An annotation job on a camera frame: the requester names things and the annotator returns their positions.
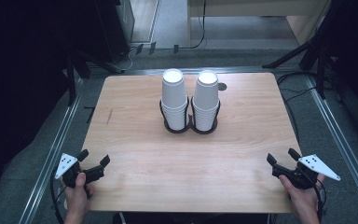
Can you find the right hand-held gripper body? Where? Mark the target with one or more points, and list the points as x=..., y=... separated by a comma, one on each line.
x=304, y=177

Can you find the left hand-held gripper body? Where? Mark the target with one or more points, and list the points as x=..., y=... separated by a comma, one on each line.
x=91, y=174

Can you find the black double cup holder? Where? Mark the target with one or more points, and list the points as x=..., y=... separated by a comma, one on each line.
x=189, y=128

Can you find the stack of white paper cups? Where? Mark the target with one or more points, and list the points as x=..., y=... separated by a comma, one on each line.
x=174, y=93
x=205, y=95

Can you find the person's right hand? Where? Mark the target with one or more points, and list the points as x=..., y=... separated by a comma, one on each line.
x=304, y=200

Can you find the person's left hand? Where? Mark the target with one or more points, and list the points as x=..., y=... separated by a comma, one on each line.
x=77, y=196

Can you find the black metal stand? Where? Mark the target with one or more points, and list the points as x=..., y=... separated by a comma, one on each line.
x=74, y=68

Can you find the dark round table grommet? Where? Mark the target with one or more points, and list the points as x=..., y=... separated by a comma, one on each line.
x=222, y=86

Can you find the black curtain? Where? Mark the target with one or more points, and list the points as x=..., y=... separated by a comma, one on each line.
x=18, y=77

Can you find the black tripod stand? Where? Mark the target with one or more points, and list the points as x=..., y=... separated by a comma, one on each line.
x=320, y=46

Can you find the grey cabinet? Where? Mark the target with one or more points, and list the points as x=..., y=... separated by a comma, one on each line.
x=126, y=21

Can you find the light wooden bench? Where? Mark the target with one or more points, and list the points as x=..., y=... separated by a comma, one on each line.
x=251, y=7

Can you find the metal floor rail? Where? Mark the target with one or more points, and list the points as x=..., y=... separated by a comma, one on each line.
x=143, y=71
x=51, y=155
x=338, y=130

